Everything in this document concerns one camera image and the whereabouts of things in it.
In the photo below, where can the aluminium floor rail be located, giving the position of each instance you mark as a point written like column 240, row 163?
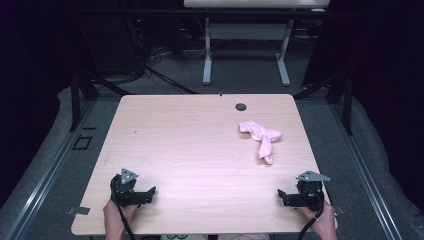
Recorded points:
column 363, row 173
column 46, row 180

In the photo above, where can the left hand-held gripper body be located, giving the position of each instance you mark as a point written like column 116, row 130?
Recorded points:
column 123, row 191

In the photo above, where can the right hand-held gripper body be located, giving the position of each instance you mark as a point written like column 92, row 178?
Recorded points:
column 311, row 195

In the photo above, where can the black metal frame stand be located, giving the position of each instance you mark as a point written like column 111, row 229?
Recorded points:
column 348, row 106
column 76, row 100

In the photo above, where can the dark equipment cabinet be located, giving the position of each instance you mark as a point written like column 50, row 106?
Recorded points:
column 110, row 43

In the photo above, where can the pink cloth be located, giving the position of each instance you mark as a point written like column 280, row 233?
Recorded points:
column 263, row 136

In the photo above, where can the person's left hand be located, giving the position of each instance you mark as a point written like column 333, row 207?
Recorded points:
column 113, row 215

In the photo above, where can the person's right hand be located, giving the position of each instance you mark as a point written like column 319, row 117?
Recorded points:
column 323, row 220

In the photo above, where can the white desk with metal legs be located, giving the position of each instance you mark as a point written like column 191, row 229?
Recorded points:
column 246, row 31

